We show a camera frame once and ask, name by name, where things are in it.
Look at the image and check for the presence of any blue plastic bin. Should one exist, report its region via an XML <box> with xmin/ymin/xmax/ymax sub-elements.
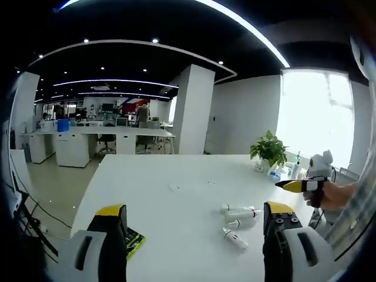
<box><xmin>56</xmin><ymin>118</ymin><xmax>71</xmax><ymax>133</ymax></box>

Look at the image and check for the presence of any short white skincare bottle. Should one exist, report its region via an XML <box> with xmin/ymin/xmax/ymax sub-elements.
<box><xmin>226</xmin><ymin>219</ymin><xmax>257</xmax><ymax>230</ymax></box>

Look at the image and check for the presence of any slim white skincare bottle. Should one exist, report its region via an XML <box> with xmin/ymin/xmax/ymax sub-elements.
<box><xmin>220</xmin><ymin>203</ymin><xmax>263</xmax><ymax>214</ymax></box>

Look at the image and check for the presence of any wide white skincare bottle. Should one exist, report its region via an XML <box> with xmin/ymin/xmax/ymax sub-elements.
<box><xmin>224</xmin><ymin>210</ymin><xmax>261</xmax><ymax>222</ymax></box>

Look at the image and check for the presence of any small green capped bottle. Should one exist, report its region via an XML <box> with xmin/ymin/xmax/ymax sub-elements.
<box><xmin>293</xmin><ymin>150</ymin><xmax>303</xmax><ymax>178</ymax></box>

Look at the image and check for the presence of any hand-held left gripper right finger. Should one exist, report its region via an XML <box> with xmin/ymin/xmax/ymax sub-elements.
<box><xmin>262</xmin><ymin>201</ymin><xmax>336</xmax><ymax>282</ymax></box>

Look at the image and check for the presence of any person's right hand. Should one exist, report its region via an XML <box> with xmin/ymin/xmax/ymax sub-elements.
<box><xmin>305</xmin><ymin>180</ymin><xmax>361</xmax><ymax>211</ymax></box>

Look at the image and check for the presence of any green potted plant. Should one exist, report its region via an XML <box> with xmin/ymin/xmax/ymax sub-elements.
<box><xmin>250</xmin><ymin>130</ymin><xmax>290</xmax><ymax>169</ymax></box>

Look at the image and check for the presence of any black office chair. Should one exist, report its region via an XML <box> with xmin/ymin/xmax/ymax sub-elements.
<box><xmin>96</xmin><ymin>133</ymin><xmax>118</xmax><ymax>156</ymax></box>

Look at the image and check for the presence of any white skincare bottle red label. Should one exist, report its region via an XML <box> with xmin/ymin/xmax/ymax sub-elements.
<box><xmin>221</xmin><ymin>226</ymin><xmax>249</xmax><ymax>251</ymax></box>

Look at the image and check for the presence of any black floor cable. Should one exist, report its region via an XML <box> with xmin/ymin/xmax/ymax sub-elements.
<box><xmin>10</xmin><ymin>152</ymin><xmax>73</xmax><ymax>233</ymax></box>

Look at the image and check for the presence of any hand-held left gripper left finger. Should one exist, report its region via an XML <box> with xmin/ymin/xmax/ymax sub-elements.
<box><xmin>57</xmin><ymin>202</ymin><xmax>129</xmax><ymax>282</ymax></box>

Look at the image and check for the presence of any green black packet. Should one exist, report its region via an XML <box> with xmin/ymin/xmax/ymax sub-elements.
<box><xmin>125</xmin><ymin>226</ymin><xmax>147</xmax><ymax>261</ymax></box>

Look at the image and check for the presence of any white office desk row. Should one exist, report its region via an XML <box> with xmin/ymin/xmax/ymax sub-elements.
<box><xmin>21</xmin><ymin>125</ymin><xmax>176</xmax><ymax>169</ymax></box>

